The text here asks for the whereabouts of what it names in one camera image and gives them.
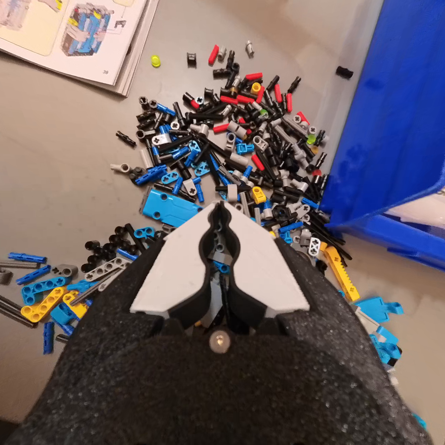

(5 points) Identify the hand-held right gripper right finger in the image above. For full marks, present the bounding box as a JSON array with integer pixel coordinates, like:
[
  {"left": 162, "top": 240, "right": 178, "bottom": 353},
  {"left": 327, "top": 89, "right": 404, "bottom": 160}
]
[{"left": 222, "top": 201, "right": 310, "bottom": 318}]

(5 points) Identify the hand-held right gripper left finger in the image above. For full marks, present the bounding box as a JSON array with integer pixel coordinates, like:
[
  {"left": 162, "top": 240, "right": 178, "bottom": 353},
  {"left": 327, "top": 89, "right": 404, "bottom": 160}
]
[{"left": 130, "top": 201, "right": 223, "bottom": 319}]

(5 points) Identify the pile of building pieces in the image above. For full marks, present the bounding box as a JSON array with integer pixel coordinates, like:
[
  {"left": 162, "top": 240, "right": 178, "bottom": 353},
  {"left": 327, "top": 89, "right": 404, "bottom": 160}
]
[{"left": 0, "top": 188, "right": 428, "bottom": 432}]

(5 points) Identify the blue plastic bin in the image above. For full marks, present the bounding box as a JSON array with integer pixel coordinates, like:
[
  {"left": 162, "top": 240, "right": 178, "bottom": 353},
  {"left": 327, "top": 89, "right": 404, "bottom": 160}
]
[{"left": 319, "top": 0, "right": 445, "bottom": 272}]

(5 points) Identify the open instruction booklet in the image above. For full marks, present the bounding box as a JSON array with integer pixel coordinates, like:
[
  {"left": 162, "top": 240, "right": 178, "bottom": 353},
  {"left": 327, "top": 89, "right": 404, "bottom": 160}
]
[{"left": 0, "top": 0, "right": 160, "bottom": 97}]

